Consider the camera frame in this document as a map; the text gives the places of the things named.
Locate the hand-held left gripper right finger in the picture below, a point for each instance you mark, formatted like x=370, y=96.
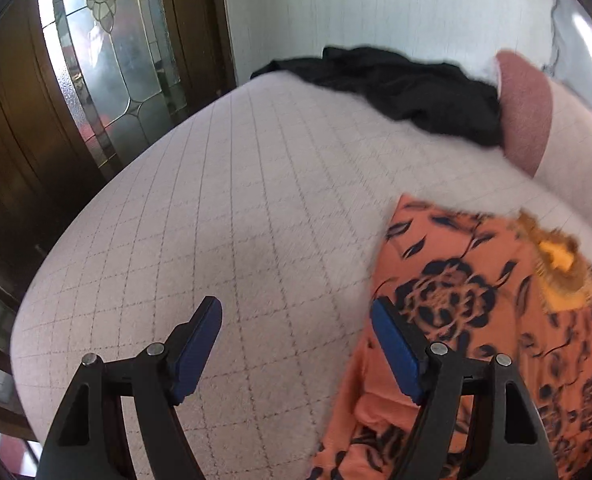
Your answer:
x=396, y=347

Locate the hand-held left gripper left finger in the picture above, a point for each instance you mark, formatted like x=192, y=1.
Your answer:
x=195, y=347

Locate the orange floral garment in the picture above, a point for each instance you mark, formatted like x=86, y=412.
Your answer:
x=481, y=280

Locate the pale quilted sofa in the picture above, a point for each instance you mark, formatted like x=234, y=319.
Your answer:
x=256, y=200

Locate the black cloth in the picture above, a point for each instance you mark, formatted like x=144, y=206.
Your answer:
x=416, y=90

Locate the sofa armrest with pink end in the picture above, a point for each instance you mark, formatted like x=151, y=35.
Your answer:
x=531, y=110

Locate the dark wooden door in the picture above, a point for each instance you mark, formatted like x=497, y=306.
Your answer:
x=10, y=135

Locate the leaded glass door panel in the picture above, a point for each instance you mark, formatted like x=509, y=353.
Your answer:
x=105, y=60

